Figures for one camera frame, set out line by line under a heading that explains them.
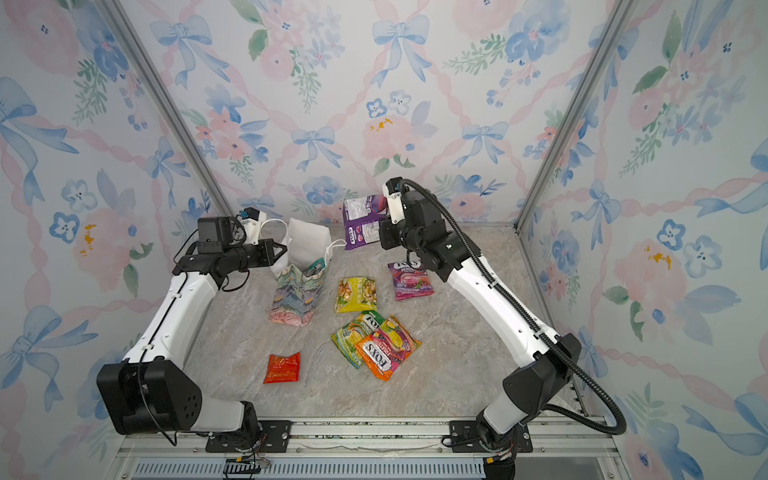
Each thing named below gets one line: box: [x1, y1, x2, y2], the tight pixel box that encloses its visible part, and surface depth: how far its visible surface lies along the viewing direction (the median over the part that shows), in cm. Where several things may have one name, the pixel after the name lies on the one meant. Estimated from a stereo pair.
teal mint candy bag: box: [305, 257, 326, 275], surface depth 99 cm
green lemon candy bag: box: [330, 310, 385, 369], surface depth 90 cm
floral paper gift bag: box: [260, 218, 347, 328], surface depth 87 cm
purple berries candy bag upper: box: [388, 260, 434, 301], surface depth 102 cm
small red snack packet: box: [263, 352, 301, 384], surface depth 85 cm
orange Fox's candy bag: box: [355, 315, 422, 381], surface depth 87 cm
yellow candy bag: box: [335, 276, 378, 313], surface depth 99 cm
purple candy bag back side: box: [343, 194, 388, 250], surface depth 76 cm
